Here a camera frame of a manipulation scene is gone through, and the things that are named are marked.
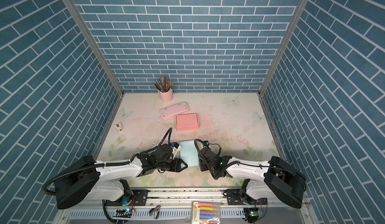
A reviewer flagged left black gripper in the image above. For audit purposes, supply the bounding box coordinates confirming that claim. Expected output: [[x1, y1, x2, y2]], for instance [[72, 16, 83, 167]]
[[156, 158, 190, 173]]

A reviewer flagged light blue paper box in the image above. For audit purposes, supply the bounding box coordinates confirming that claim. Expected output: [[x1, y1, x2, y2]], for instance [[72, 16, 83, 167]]
[[180, 140, 199, 167]]

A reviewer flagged pink paper box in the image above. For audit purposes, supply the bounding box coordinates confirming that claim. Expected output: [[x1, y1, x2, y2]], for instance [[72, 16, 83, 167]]
[[175, 113, 199, 131]]

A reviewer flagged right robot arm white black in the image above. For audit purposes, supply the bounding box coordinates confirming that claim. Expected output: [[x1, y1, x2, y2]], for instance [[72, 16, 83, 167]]
[[196, 146, 306, 209]]

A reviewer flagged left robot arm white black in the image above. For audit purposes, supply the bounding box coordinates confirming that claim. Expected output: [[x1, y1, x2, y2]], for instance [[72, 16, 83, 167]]
[[41, 143, 188, 210]]

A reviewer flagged black metal clip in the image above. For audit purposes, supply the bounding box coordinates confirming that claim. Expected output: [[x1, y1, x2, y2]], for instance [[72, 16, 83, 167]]
[[149, 205, 161, 220]]

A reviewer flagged pack of coloured markers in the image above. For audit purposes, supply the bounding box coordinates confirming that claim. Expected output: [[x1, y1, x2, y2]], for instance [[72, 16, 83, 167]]
[[191, 202, 221, 224]]

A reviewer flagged pink pencil case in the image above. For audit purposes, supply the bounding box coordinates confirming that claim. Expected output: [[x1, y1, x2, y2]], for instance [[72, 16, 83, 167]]
[[159, 102, 189, 120]]

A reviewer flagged right small circuit board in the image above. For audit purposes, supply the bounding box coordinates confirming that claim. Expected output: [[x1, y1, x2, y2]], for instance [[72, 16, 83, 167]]
[[243, 208, 260, 224]]

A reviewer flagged small circuit board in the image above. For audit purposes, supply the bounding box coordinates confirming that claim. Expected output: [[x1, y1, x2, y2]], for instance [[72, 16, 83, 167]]
[[114, 209, 135, 218], [243, 208, 260, 224]]

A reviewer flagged left small circuit board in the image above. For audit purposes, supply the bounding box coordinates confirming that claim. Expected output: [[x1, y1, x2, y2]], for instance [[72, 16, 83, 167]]
[[114, 209, 135, 218]]

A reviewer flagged pink pencil cup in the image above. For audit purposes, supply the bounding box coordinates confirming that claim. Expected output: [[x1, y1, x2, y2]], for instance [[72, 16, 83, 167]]
[[158, 89, 173, 103]]

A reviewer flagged small white pencil sharpener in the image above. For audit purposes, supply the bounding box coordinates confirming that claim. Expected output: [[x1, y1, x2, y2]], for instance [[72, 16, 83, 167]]
[[114, 122, 123, 132]]

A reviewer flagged bundle of coloured pencils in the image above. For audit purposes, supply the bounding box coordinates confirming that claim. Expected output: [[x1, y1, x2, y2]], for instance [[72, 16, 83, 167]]
[[154, 76, 173, 93]]

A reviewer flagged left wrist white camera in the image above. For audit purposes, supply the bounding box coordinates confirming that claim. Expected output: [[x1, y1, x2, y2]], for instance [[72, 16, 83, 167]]
[[170, 142, 181, 159]]

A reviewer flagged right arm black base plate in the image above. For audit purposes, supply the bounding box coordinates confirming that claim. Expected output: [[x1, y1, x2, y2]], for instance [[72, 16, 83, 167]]
[[223, 189, 268, 206]]

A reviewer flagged aluminium front rail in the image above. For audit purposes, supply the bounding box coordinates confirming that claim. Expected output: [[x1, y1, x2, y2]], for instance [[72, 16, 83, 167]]
[[60, 186, 310, 210]]

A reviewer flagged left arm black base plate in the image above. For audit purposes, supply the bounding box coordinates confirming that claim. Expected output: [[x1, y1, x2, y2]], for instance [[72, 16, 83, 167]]
[[104, 189, 149, 207]]

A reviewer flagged left black corrugated cable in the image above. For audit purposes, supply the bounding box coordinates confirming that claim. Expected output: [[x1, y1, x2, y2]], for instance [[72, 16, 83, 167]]
[[41, 127, 173, 196]]

